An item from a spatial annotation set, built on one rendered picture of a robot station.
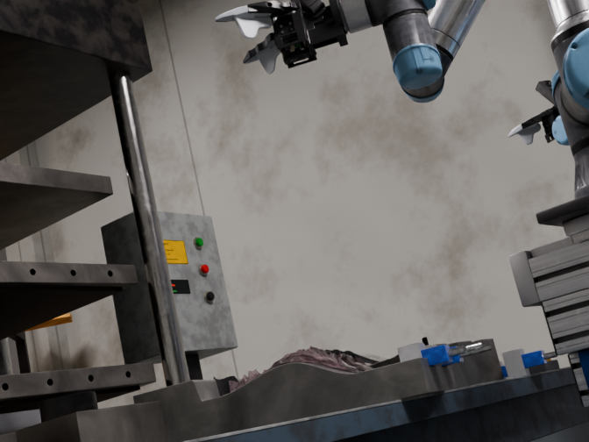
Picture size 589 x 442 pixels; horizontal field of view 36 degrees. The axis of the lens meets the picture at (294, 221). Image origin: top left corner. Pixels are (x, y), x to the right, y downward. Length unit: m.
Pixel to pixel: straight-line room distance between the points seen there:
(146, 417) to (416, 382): 0.42
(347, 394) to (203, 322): 1.14
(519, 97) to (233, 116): 1.68
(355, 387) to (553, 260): 0.39
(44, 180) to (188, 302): 0.55
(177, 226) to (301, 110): 2.23
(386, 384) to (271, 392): 0.19
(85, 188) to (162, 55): 3.21
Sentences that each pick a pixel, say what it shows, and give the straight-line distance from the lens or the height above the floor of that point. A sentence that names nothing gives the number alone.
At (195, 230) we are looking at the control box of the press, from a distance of 2.63.
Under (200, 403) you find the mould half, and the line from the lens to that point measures 1.54.
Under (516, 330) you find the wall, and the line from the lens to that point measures 4.02.
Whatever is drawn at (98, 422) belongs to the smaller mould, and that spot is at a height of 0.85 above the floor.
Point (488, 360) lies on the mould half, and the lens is 1.91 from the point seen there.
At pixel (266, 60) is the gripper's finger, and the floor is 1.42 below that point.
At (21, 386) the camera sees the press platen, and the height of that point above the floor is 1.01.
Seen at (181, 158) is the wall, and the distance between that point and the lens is 5.26.
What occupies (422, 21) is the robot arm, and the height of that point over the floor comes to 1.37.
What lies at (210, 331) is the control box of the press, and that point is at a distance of 2.55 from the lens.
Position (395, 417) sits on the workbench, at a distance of 1.40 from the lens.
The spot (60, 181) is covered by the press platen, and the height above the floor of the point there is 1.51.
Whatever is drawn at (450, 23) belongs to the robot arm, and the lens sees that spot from 1.62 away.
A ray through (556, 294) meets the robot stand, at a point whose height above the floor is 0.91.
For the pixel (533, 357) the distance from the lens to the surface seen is 1.89.
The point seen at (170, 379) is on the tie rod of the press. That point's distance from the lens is 2.25.
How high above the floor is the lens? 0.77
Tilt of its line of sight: 14 degrees up
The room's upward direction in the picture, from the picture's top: 13 degrees counter-clockwise
